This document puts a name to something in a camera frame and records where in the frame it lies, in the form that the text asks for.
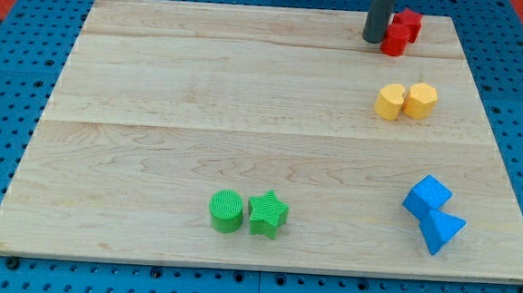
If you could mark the blue cube block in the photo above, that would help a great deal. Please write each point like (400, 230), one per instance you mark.
(428, 194)

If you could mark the light wooden board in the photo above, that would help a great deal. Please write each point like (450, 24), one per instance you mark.
(162, 103)

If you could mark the yellow heart block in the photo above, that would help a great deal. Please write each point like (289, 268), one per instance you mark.
(389, 102)

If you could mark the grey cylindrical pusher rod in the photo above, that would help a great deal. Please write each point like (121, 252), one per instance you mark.
(377, 20)

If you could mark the green cylinder block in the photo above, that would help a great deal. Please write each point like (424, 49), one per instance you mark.
(226, 209)

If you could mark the blue triangle block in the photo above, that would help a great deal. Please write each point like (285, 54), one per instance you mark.
(438, 228)

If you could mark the yellow hexagon block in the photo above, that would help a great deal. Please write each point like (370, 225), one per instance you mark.
(420, 102)

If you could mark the red cylinder block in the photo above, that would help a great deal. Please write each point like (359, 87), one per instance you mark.
(396, 39)

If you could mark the red star block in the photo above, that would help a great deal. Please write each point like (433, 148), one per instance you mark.
(412, 20)

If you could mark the green star block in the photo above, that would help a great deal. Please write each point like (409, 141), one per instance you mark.
(267, 214)

